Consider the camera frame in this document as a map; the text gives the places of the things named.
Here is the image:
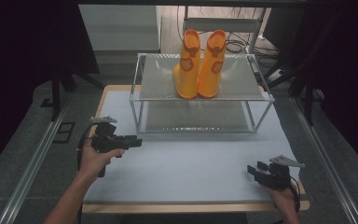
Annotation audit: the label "grey metal frame stand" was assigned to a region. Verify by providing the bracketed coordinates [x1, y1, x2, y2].
[182, 5, 268, 56]

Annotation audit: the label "dark curtain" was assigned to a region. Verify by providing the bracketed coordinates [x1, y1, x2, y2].
[0, 0, 101, 183]
[302, 0, 358, 171]

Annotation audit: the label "person's right hand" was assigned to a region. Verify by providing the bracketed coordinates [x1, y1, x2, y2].
[261, 182, 301, 217]

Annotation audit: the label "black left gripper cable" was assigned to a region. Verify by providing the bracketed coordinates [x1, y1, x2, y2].
[76, 122, 98, 173]

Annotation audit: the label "black floor bracket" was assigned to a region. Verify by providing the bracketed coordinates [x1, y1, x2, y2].
[52, 121, 76, 145]

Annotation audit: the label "black stand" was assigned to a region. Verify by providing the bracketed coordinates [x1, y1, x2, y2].
[263, 50, 324, 127]
[49, 60, 104, 122]

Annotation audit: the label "black floor cables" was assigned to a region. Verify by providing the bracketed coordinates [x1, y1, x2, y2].
[176, 5, 282, 58]

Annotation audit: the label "yellow duck rain boot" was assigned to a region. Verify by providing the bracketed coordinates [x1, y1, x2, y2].
[197, 29, 228, 100]
[172, 29, 202, 100]

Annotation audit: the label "white table mat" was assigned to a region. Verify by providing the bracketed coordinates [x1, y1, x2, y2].
[83, 90, 301, 203]

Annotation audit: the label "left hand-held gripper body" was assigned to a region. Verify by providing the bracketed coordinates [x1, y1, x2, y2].
[89, 116, 129, 179]

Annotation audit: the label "two-tier metal shoe rack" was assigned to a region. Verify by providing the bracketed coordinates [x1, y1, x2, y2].
[128, 52, 276, 135]

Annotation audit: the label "white board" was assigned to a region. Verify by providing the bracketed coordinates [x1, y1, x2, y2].
[78, 4, 163, 53]

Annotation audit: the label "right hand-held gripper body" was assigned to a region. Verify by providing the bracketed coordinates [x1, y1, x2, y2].
[260, 155, 306, 191]

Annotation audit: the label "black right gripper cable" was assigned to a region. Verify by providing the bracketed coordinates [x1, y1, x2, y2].
[288, 175, 302, 213]

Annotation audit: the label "person's left hand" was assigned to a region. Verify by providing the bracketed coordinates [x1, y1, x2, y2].
[78, 139, 126, 182]

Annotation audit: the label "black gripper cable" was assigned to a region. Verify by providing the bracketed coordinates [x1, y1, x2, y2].
[76, 122, 98, 173]
[288, 175, 302, 213]

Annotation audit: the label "aluminium floor rail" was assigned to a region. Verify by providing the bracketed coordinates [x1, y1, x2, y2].
[290, 95, 358, 224]
[0, 92, 73, 224]

